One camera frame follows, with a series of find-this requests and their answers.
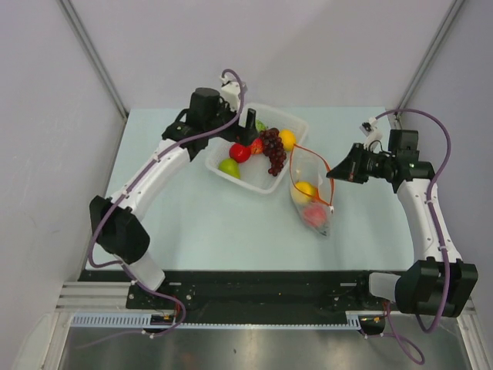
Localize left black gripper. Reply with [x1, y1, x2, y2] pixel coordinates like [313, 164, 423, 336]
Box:
[206, 100, 259, 150]

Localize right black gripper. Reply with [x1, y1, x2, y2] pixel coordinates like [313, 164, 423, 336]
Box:
[327, 143, 395, 184]

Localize yellow green pear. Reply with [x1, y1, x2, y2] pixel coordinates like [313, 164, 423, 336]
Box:
[218, 158, 240, 179]

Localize clear zip bag orange zipper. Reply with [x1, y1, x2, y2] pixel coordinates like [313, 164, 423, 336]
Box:
[289, 144, 335, 237]

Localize orange fruit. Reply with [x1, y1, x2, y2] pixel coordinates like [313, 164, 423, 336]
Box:
[312, 194, 326, 204]

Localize yellow green mango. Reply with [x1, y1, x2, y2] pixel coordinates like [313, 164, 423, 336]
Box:
[290, 181, 318, 205]

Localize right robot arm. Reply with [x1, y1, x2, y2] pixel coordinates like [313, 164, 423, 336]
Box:
[327, 129, 478, 318]

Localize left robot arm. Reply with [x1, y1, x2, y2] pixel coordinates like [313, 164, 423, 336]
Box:
[89, 82, 257, 308]

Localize red green apple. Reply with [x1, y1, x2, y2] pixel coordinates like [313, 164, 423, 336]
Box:
[229, 143, 251, 163]

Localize small red apple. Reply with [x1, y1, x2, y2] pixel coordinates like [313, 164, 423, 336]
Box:
[250, 138, 263, 156]

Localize green custard apple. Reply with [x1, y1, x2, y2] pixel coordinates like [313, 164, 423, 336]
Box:
[255, 120, 267, 133]

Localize dark purple grape bunch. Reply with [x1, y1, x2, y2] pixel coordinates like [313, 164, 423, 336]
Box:
[260, 128, 287, 177]

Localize white plastic basket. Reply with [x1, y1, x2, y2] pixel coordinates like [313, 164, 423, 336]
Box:
[205, 103, 309, 195]

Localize yellow lemon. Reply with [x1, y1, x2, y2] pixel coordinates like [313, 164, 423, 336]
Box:
[278, 129, 297, 152]

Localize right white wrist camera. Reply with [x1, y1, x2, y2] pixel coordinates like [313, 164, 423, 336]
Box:
[360, 117, 383, 151]

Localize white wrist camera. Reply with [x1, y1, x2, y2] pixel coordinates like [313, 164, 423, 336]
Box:
[220, 77, 247, 112]
[360, 117, 383, 151]

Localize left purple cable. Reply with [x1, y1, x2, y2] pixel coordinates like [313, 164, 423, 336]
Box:
[87, 69, 247, 340]

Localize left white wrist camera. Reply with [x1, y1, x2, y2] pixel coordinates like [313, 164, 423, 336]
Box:
[220, 77, 247, 112]

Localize right aluminium rail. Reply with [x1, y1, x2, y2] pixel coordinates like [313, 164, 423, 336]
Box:
[387, 112, 402, 130]

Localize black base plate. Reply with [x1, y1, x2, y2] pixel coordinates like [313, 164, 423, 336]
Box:
[80, 270, 424, 325]

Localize right white cable duct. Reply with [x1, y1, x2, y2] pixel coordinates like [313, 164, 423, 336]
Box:
[345, 310, 387, 334]

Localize white cable duct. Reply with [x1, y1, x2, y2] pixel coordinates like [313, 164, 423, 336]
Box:
[345, 310, 387, 334]
[71, 312, 182, 329]

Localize right aluminium frame post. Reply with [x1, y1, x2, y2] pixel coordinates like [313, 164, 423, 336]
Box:
[396, 0, 468, 109]

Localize aluminium frame post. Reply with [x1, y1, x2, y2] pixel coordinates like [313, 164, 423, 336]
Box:
[56, 0, 129, 123]
[396, 0, 468, 109]

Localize left aluminium frame post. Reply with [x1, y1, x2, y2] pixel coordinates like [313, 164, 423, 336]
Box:
[56, 0, 129, 123]

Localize left white cable duct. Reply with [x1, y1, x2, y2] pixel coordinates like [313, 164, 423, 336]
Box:
[71, 312, 182, 329]

